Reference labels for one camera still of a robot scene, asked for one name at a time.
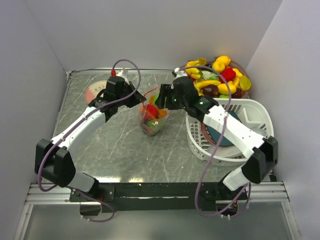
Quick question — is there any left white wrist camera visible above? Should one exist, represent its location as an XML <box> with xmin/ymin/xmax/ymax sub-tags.
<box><xmin>110</xmin><ymin>68</ymin><xmax>128</xmax><ymax>78</ymax></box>

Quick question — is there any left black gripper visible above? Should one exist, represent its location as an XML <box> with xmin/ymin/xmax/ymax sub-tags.
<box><xmin>116</xmin><ymin>81</ymin><xmax>146</xmax><ymax>108</ymax></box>

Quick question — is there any clear orange zip top bag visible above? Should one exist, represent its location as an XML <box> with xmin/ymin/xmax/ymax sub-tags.
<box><xmin>137</xmin><ymin>86</ymin><xmax>171</xmax><ymax>136</ymax></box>

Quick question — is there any yellow lemon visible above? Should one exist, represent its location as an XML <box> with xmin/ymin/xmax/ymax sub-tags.
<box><xmin>216</xmin><ymin>55</ymin><xmax>231</xmax><ymax>66</ymax></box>

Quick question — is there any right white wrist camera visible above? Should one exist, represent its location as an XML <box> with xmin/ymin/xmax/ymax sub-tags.
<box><xmin>172</xmin><ymin>67</ymin><xmax>188</xmax><ymax>79</ymax></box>

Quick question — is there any aluminium frame rail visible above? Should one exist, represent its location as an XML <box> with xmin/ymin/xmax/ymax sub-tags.
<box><xmin>24</xmin><ymin>182</ymin><xmax>290</xmax><ymax>205</ymax></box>

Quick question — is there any red apple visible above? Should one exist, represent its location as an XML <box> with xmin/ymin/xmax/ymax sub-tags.
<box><xmin>144</xmin><ymin>104</ymin><xmax>157</xmax><ymax>120</ymax></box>

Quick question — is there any white plate in basket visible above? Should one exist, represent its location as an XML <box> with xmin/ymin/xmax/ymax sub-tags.
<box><xmin>206</xmin><ymin>128</ymin><xmax>267</xmax><ymax>158</ymax></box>

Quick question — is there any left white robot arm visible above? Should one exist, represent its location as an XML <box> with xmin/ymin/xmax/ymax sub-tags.
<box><xmin>35</xmin><ymin>76</ymin><xmax>146</xmax><ymax>201</ymax></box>

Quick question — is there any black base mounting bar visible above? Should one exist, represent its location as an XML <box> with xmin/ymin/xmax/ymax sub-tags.
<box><xmin>68</xmin><ymin>182</ymin><xmax>248</xmax><ymax>216</ymax></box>

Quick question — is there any pink plate in basket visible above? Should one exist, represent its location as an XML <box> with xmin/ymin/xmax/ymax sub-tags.
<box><xmin>200</xmin><ymin>123</ymin><xmax>216</xmax><ymax>145</ymax></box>

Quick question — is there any teal plate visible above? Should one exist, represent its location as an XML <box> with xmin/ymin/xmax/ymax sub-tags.
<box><xmin>206</xmin><ymin>111</ymin><xmax>240</xmax><ymax>147</ymax></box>

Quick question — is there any orange fruit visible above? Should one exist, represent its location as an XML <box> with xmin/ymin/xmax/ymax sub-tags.
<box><xmin>139</xmin><ymin>106</ymin><xmax>146</xmax><ymax>119</ymax></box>

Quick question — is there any dark purple plum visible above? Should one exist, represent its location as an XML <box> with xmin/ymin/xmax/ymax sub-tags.
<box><xmin>201</xmin><ymin>84</ymin><xmax>219</xmax><ymax>98</ymax></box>

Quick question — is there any pink and cream plate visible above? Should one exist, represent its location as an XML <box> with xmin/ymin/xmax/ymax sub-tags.
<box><xmin>84</xmin><ymin>80</ymin><xmax>107</xmax><ymax>104</ymax></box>

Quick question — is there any yellow banana bunch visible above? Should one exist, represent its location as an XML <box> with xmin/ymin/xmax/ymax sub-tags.
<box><xmin>185</xmin><ymin>57</ymin><xmax>207</xmax><ymax>80</ymax></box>

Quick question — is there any tan ginger root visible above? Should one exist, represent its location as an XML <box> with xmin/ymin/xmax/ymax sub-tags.
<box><xmin>156</xmin><ymin>108</ymin><xmax>168</xmax><ymax>119</ymax></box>

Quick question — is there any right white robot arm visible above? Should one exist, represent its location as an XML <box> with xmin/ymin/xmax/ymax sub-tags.
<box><xmin>155</xmin><ymin>76</ymin><xmax>278</xmax><ymax>199</ymax></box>

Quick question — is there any lychee cluster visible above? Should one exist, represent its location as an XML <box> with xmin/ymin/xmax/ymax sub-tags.
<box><xmin>140</xmin><ymin>121</ymin><xmax>163</xmax><ymax>136</ymax></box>

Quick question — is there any white plastic dish basket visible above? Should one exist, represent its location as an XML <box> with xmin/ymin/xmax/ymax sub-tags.
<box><xmin>185</xmin><ymin>98</ymin><xmax>274</xmax><ymax>167</ymax></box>

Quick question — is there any clear brown fruit bowl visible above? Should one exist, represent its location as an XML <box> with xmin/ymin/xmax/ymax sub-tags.
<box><xmin>190</xmin><ymin>57</ymin><xmax>252</xmax><ymax>99</ymax></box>

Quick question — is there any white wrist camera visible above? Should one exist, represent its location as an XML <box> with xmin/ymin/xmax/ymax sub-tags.
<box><xmin>172</xmin><ymin>67</ymin><xmax>188</xmax><ymax>79</ymax></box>
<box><xmin>110</xmin><ymin>68</ymin><xmax>128</xmax><ymax>78</ymax></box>

